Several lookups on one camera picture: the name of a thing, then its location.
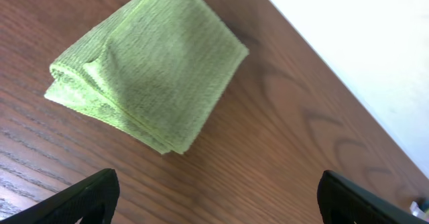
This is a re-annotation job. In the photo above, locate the light green microfiber cloth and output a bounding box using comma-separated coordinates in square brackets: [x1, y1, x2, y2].
[45, 0, 249, 154]

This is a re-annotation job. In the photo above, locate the blue cloth at stack bottom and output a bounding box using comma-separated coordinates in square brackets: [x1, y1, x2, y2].
[410, 199, 429, 222]

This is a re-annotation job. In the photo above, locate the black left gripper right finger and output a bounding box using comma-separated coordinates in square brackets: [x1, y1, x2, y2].
[317, 170, 427, 224]

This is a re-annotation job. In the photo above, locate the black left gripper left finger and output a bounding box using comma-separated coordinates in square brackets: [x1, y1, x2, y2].
[1, 168, 120, 224]

